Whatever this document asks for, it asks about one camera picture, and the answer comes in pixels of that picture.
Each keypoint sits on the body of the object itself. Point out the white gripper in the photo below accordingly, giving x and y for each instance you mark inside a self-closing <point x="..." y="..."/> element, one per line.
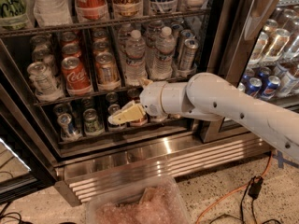
<point x="151" y="99"/>

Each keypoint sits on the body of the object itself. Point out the orange can shelf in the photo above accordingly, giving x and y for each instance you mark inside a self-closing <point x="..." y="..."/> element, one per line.
<point x="106" y="68"/>

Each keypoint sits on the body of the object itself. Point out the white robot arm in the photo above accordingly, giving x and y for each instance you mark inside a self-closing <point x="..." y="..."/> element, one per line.
<point x="209" y="97"/>

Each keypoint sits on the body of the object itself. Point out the red can bottom shelf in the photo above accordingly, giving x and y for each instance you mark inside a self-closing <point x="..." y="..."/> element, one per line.
<point x="139" y="122"/>

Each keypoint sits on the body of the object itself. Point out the blue can bottom shelf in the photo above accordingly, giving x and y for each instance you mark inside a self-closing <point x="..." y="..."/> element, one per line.
<point x="111" y="110"/>

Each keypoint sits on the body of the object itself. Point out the green can bottom shelf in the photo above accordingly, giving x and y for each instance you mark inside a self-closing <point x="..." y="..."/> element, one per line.
<point x="92" y="125"/>

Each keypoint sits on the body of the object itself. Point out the slim silver can front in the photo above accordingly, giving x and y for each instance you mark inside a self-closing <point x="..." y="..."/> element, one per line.
<point x="190" y="48"/>

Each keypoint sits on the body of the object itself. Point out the red Coca-Cola can front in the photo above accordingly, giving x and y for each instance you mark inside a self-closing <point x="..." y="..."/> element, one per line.
<point x="75" y="74"/>

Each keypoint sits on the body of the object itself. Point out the blue white can bottom left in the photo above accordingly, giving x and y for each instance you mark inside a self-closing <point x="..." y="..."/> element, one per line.
<point x="70" y="131"/>

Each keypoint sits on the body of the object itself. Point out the white silver can front left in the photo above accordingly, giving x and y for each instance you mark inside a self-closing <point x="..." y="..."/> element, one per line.
<point x="47" y="86"/>

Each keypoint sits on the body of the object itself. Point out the steel fridge base grille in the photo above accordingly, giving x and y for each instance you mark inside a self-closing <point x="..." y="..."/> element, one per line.
<point x="84" y="178"/>

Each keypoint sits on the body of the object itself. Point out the large Coca-Cola can top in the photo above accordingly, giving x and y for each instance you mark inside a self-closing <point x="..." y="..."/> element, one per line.
<point x="92" y="10"/>

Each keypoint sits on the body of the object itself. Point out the blue Pepsi can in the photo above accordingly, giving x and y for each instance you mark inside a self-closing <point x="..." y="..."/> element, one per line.
<point x="253" y="86"/>

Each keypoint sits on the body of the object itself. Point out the green LaCroix can top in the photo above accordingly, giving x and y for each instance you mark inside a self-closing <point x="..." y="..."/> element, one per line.
<point x="13" y="14"/>

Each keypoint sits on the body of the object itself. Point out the clear water bottle left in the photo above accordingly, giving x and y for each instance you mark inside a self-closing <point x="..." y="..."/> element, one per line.
<point x="135" y="67"/>

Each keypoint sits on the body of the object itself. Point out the clear water bottle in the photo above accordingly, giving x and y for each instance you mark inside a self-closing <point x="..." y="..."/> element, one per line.
<point x="163" y="57"/>
<point x="135" y="67"/>

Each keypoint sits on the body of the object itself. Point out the clear water bottle right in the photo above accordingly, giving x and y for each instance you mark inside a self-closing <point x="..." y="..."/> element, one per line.
<point x="163" y="57"/>

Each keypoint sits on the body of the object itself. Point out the clear plastic bin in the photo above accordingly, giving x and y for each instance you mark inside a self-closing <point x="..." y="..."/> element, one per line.
<point x="154" y="200"/>

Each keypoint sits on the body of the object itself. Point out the black power adapter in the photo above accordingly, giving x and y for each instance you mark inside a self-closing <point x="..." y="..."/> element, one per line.
<point x="255" y="187"/>

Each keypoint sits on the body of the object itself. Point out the steel fridge door frame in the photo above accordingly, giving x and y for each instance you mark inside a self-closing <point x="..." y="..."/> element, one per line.
<point x="233" y="28"/>

